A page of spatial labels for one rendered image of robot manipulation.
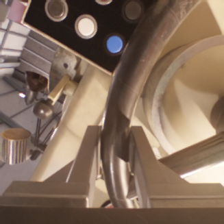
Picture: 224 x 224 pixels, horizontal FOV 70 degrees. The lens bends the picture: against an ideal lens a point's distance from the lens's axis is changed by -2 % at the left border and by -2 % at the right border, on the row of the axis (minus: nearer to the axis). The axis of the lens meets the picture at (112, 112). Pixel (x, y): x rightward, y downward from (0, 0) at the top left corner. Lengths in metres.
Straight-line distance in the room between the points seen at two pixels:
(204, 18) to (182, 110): 0.21
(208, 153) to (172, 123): 0.10
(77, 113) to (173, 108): 0.21
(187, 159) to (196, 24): 0.29
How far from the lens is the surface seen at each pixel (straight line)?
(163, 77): 0.27
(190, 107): 0.27
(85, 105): 0.37
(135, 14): 0.25
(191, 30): 0.39
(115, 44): 0.24
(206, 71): 0.27
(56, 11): 0.26
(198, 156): 0.18
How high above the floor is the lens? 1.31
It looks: 15 degrees up
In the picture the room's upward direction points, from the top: 149 degrees counter-clockwise
